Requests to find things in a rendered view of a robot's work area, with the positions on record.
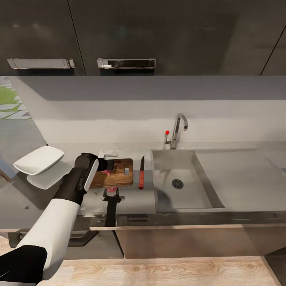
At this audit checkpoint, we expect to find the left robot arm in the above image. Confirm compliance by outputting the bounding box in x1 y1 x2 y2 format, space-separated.
0 150 118 286

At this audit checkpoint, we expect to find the cutting board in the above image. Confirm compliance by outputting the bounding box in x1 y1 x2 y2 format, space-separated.
90 158 133 187

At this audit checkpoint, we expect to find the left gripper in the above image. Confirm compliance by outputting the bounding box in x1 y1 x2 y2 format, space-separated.
98 158 114 171

